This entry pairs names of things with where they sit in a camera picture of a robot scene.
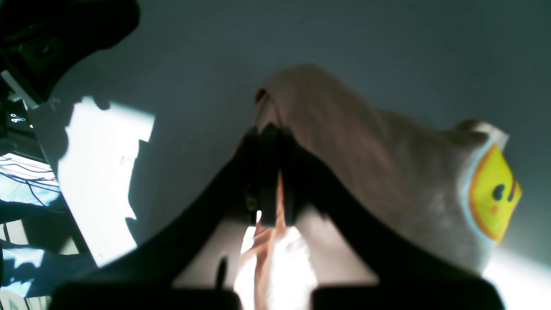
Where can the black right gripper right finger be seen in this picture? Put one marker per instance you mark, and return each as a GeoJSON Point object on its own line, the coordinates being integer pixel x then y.
{"type": "Point", "coordinates": [354, 254]}

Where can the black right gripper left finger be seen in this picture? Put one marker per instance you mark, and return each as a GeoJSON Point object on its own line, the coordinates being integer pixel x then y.
{"type": "Point", "coordinates": [247, 184]}

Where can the salmon pink T-shirt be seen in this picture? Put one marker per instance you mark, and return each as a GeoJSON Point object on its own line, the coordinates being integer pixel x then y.
{"type": "Point", "coordinates": [450, 192]}

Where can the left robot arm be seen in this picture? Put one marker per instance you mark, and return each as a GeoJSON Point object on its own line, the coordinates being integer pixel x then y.
{"type": "Point", "coordinates": [41, 40]}

